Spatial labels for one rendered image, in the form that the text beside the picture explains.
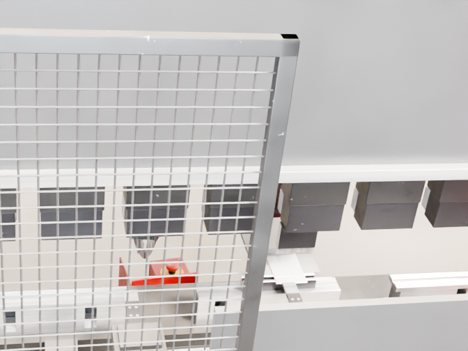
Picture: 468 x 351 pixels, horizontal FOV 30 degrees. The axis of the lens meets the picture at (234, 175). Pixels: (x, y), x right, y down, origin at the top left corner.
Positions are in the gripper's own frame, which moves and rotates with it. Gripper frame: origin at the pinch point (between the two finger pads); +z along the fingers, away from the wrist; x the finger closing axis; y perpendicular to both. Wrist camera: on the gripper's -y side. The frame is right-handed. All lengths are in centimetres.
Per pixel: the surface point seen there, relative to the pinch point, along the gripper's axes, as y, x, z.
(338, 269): -122, 82, 76
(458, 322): 78, 69, -33
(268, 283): 30.2, 34.5, -10.1
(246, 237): 11.2, 29.2, -13.0
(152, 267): -3.0, 2.3, 6.5
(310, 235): 29, 44, -25
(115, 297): 37.6, -4.7, -8.6
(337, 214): 32, 50, -33
